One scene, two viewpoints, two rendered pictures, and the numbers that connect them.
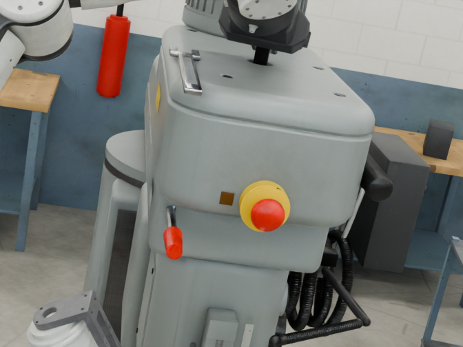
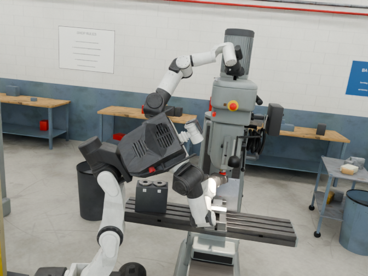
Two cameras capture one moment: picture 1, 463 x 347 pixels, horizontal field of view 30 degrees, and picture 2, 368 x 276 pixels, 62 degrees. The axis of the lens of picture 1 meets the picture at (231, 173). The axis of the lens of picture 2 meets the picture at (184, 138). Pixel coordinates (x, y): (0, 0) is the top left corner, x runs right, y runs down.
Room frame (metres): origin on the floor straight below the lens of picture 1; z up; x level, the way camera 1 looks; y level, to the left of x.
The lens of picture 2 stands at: (-0.75, -0.25, 2.00)
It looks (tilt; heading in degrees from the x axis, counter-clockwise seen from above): 15 degrees down; 15
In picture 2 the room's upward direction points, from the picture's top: 5 degrees clockwise
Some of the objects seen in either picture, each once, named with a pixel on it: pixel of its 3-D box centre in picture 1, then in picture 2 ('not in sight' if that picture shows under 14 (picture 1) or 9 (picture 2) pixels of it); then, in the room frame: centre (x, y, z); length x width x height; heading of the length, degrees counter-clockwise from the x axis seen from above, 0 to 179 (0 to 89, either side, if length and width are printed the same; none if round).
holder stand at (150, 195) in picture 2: not in sight; (151, 195); (1.11, 0.46, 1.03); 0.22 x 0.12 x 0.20; 110
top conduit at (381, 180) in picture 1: (338, 138); (255, 97); (1.26, -0.15, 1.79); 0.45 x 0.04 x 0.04; 9
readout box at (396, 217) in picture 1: (384, 199); (274, 119); (1.55, -0.29, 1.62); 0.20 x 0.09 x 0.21; 9
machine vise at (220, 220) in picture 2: not in sight; (216, 211); (1.17, -0.01, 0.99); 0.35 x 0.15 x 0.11; 10
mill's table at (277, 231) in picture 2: not in sight; (206, 220); (1.19, 0.06, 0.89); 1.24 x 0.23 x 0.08; 99
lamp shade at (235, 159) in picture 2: not in sight; (234, 160); (0.99, -0.09, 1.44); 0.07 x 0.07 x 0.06
